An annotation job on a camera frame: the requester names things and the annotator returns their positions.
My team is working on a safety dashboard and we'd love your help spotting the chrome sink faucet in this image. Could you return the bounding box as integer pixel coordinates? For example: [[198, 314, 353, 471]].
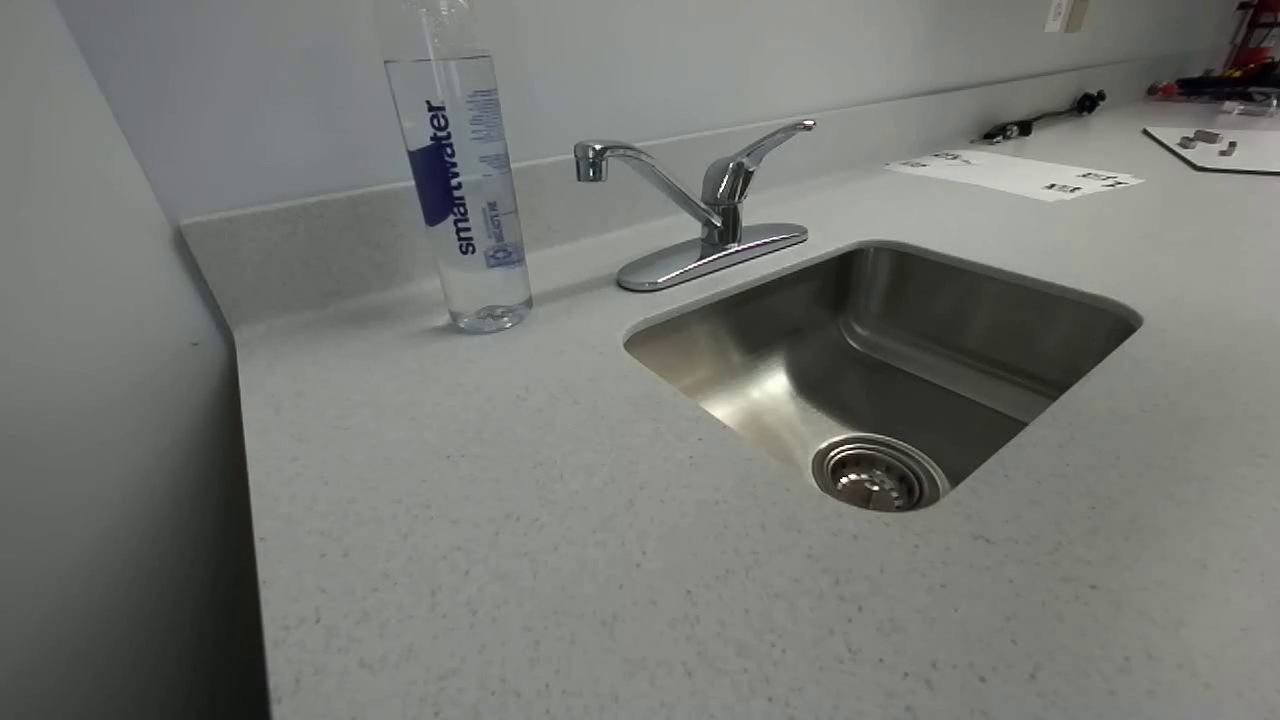
[[572, 117, 819, 297]]

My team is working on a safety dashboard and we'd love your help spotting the clear smartwater bottle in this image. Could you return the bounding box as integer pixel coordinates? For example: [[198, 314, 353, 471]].
[[381, 0, 534, 337]]

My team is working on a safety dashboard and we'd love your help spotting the metal drain strainer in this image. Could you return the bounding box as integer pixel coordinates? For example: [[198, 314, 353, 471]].
[[807, 433, 950, 517]]

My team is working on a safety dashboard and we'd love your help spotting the stainless steel sink basin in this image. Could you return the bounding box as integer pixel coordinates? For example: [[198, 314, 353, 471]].
[[618, 234, 1146, 517]]

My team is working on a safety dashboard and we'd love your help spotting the white printed paper sheet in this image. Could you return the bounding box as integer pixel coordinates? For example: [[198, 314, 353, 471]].
[[889, 144, 1146, 209]]

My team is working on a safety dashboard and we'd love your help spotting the white board with small parts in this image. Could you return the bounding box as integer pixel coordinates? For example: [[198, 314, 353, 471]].
[[1141, 121, 1280, 180]]

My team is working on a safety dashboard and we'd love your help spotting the black clutter pile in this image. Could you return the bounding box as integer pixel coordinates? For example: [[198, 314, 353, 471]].
[[1144, 65, 1280, 109]]

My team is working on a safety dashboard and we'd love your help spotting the black tool with cable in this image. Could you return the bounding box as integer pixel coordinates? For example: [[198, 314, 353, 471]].
[[974, 88, 1112, 148]]

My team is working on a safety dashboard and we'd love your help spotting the white wall outlet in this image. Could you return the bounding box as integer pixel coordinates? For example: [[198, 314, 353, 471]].
[[1040, 0, 1091, 36]]

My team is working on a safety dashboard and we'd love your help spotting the red metal frame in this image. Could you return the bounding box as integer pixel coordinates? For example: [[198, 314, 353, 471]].
[[1226, 0, 1280, 75]]

